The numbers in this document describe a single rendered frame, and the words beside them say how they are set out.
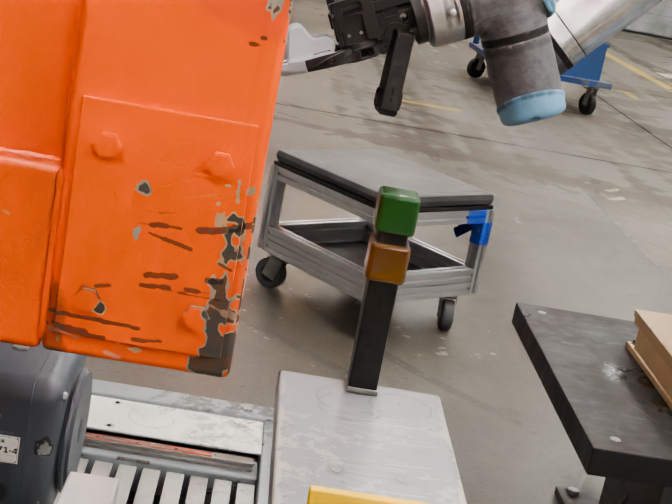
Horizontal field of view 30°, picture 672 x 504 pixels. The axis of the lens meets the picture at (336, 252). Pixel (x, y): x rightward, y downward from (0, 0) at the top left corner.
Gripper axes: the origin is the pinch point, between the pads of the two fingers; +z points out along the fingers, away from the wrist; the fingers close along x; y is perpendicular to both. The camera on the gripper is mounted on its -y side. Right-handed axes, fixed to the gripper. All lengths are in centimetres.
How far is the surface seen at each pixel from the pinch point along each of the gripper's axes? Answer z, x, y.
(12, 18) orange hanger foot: 20, 62, 20
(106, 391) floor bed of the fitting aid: 41, -30, -48
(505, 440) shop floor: -23, -49, -87
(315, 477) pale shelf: 7, 68, -23
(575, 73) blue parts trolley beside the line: -164, -507, -129
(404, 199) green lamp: -7.7, 48.1, -7.1
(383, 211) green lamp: -5.5, 48.0, -7.7
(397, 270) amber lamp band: -5, 48, -14
